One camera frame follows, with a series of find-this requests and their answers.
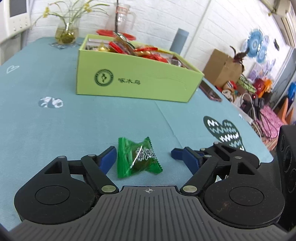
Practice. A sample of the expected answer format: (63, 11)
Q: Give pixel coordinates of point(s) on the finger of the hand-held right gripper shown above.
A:
(231, 150)

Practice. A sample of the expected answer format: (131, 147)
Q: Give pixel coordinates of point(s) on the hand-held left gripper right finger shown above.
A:
(187, 158)

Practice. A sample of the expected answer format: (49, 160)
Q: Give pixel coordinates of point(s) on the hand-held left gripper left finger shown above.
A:
(107, 160)

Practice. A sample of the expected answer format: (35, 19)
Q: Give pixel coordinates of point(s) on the green snack packet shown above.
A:
(129, 160)

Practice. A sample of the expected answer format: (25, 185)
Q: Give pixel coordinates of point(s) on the green cardboard box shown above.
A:
(138, 83)

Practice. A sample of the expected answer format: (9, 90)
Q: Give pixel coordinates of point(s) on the dark brown snack packet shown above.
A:
(176, 61)

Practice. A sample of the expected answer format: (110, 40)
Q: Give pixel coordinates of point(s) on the red snack packet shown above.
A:
(118, 47)

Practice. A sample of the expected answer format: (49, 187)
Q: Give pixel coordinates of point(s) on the orange-red nut snack packet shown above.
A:
(148, 52)

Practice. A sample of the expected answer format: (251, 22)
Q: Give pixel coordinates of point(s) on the pink patterned cloth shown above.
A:
(269, 120)

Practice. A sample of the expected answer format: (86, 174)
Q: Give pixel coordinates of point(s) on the teal tablecloth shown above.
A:
(69, 129)

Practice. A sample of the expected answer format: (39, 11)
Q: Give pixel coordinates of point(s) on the orange chair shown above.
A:
(283, 111)

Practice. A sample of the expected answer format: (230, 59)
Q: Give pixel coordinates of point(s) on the santa toy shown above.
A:
(229, 91)

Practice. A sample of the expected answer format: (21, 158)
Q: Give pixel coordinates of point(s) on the pink smartphone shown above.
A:
(210, 91)

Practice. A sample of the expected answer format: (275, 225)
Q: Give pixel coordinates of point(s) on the green striped bag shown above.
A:
(246, 82)

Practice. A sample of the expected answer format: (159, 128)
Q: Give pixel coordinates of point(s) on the red vase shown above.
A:
(259, 85)

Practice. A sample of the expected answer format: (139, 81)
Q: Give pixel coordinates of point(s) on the orange bag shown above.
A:
(268, 87)

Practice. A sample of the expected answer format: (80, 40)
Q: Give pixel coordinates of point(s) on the brown cardboard box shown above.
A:
(222, 67)

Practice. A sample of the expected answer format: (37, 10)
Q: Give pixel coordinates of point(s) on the dark feathery plant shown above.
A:
(239, 56)

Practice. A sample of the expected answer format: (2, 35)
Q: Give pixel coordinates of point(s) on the small blue paper fan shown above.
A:
(263, 54)

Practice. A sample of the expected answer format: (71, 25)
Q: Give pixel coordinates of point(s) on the large blue paper fan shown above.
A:
(254, 44)

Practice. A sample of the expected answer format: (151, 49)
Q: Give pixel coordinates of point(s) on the lace doily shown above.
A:
(64, 45)

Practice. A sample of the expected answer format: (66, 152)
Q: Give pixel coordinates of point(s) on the red plastic basket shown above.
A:
(104, 32)

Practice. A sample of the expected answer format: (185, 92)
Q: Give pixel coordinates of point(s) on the plant in glass vase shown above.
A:
(67, 32)

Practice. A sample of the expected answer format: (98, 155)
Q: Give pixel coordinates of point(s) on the white air conditioner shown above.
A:
(285, 20)

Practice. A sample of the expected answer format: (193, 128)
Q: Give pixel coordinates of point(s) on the glass pitcher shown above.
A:
(120, 16)

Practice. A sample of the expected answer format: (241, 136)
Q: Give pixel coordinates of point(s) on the white dispenser machine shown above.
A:
(13, 18)

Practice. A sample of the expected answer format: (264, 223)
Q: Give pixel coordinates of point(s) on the purple wall poster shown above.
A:
(255, 71)

